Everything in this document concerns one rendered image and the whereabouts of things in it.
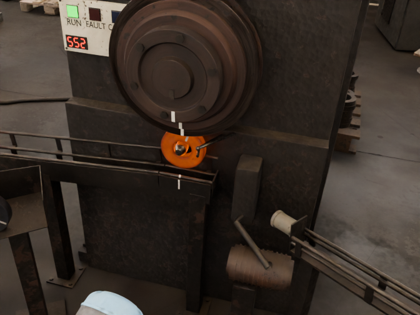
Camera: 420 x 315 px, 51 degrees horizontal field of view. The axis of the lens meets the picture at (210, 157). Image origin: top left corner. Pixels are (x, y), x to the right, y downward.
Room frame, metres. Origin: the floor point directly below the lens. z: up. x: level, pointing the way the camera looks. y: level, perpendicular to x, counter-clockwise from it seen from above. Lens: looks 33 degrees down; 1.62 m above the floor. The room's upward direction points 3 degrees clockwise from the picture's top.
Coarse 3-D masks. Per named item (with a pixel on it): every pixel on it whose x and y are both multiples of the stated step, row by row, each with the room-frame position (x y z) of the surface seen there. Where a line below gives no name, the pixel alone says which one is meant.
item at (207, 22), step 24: (168, 0) 1.23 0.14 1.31; (144, 24) 1.23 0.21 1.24; (168, 24) 1.21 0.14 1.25; (192, 24) 1.20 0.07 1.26; (216, 24) 1.20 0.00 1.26; (120, 48) 1.27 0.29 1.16; (216, 48) 1.18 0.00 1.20; (240, 48) 1.19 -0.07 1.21; (120, 72) 1.27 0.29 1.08; (240, 72) 1.18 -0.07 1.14; (240, 96) 1.18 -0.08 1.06; (216, 120) 1.20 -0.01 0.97
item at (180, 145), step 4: (176, 144) 1.25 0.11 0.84; (180, 144) 1.24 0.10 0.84; (184, 144) 1.25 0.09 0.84; (188, 144) 1.27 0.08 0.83; (176, 148) 1.23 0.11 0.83; (180, 148) 1.23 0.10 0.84; (184, 148) 1.24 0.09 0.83; (188, 148) 1.26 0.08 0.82; (176, 152) 1.23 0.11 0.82; (180, 152) 1.23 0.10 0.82; (184, 152) 1.23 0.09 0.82
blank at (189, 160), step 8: (168, 136) 1.27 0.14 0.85; (176, 136) 1.27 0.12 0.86; (184, 136) 1.26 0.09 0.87; (200, 136) 1.27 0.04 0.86; (168, 144) 1.27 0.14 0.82; (192, 144) 1.26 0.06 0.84; (200, 144) 1.25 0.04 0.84; (168, 152) 1.27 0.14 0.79; (192, 152) 1.26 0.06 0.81; (200, 152) 1.25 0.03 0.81; (168, 160) 1.27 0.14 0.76; (176, 160) 1.27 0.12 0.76; (184, 160) 1.26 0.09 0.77; (192, 160) 1.26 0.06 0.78; (200, 160) 1.25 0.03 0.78
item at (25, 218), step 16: (0, 176) 1.20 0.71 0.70; (16, 176) 1.22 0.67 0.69; (32, 176) 1.24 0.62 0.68; (0, 192) 1.19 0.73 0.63; (16, 192) 1.21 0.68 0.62; (32, 192) 1.23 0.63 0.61; (16, 208) 1.15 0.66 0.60; (32, 208) 1.15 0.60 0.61; (16, 224) 1.07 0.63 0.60; (32, 224) 1.07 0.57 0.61; (48, 224) 1.06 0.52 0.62; (16, 240) 1.08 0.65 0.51; (16, 256) 1.08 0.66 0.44; (32, 256) 1.11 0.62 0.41; (32, 272) 1.09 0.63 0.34; (32, 288) 1.09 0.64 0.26; (32, 304) 1.08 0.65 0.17; (48, 304) 1.21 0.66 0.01; (64, 304) 1.22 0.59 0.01
